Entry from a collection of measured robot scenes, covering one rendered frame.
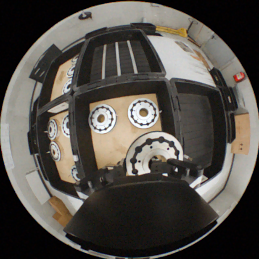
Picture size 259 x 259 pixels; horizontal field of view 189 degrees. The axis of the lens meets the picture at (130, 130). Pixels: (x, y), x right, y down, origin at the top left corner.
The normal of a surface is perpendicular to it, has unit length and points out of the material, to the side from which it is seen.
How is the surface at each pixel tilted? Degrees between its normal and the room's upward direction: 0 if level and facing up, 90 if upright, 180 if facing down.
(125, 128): 0
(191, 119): 0
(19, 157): 90
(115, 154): 0
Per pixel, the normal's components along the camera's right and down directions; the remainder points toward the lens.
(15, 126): 0.98, -0.22
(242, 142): -0.97, 0.21
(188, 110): -0.05, 0.02
